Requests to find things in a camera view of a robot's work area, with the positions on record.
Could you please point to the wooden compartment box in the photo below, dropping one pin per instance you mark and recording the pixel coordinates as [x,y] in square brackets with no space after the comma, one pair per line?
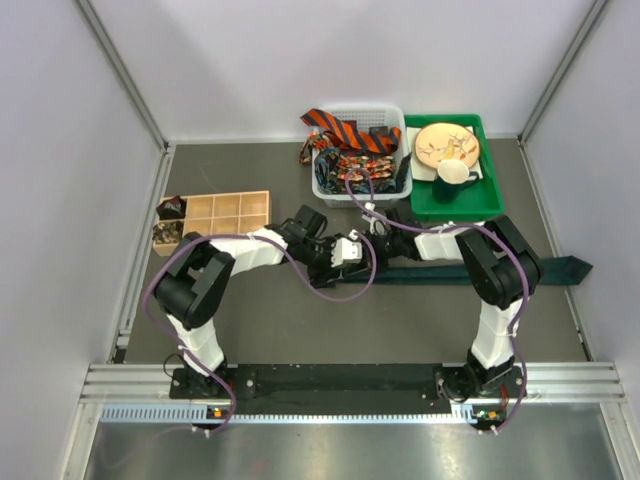
[226,213]

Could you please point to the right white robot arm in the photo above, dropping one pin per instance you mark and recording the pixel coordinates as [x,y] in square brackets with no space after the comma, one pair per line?
[503,269]

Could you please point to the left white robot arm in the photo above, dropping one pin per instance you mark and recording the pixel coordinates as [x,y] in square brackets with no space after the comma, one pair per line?
[191,290]

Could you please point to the beige patterned plate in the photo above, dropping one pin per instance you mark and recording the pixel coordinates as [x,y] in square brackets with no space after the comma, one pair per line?
[439,142]

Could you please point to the white plastic basket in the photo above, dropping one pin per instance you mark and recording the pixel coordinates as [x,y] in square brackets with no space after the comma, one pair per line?
[373,119]

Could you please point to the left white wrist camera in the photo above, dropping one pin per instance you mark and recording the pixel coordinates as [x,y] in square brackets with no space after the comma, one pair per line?
[347,250]

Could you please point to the green white mug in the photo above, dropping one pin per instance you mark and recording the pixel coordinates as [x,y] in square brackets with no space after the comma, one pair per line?
[452,177]

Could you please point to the floral patterned tie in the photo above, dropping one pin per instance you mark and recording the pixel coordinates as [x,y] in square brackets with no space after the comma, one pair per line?
[365,172]

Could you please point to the dark red rolled tie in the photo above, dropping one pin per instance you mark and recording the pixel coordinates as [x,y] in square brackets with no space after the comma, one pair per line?
[173,208]

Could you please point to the dark teal necktie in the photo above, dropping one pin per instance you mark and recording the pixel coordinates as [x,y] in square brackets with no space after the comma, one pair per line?
[558,271]

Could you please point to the brown patterned rolled tie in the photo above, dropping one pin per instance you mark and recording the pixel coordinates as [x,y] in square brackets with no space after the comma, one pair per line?
[168,232]

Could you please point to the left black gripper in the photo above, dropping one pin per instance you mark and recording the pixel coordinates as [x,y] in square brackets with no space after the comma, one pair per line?
[318,277]

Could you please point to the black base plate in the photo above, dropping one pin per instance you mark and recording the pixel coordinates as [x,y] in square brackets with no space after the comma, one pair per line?
[360,388]

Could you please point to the orange navy striped tie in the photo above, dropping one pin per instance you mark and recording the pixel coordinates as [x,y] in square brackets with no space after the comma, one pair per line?
[345,136]

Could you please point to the slotted cable duct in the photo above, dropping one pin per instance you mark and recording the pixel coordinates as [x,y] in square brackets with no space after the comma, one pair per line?
[202,414]

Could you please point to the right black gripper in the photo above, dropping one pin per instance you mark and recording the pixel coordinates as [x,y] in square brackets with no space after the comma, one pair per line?
[378,261]

